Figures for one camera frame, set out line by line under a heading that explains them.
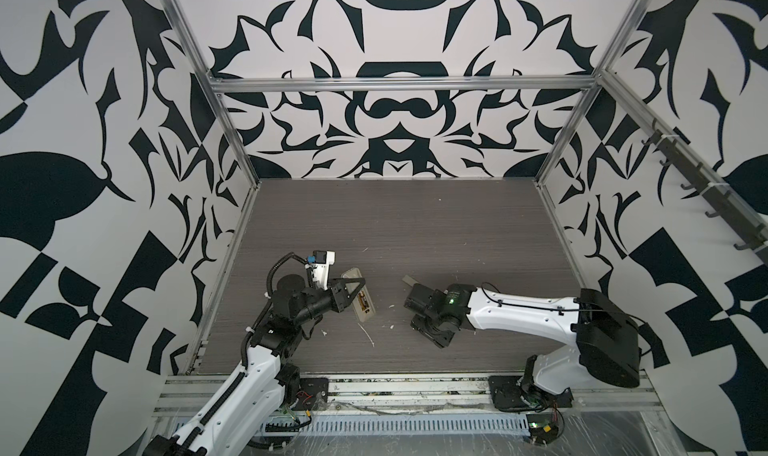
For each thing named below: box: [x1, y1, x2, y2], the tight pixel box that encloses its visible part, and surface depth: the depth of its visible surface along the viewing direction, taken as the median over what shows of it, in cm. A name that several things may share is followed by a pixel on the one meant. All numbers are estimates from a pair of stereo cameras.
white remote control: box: [341, 268, 376, 323], surface depth 76 cm
